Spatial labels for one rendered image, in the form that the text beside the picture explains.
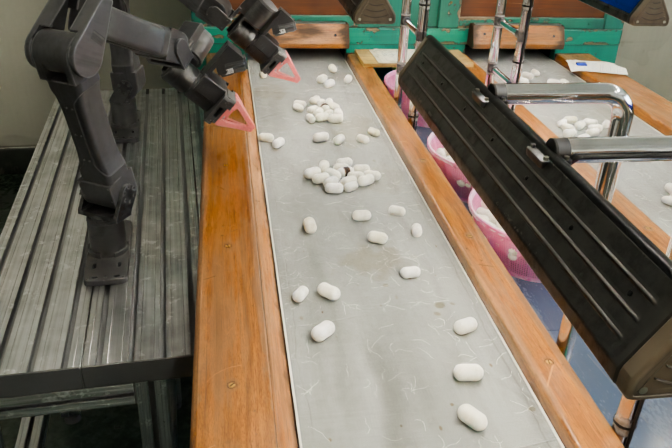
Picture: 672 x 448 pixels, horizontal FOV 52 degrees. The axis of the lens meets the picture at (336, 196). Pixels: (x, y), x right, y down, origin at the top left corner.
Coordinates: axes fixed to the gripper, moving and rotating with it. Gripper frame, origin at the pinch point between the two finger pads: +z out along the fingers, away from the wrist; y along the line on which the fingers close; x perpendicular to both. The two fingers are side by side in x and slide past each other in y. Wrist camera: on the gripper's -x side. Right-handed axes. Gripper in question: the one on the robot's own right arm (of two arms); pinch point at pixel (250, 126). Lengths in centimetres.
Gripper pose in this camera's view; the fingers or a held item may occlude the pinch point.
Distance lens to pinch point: 140.3
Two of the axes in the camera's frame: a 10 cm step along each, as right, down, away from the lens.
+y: -1.7, -4.7, 8.7
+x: -6.8, 7.0, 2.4
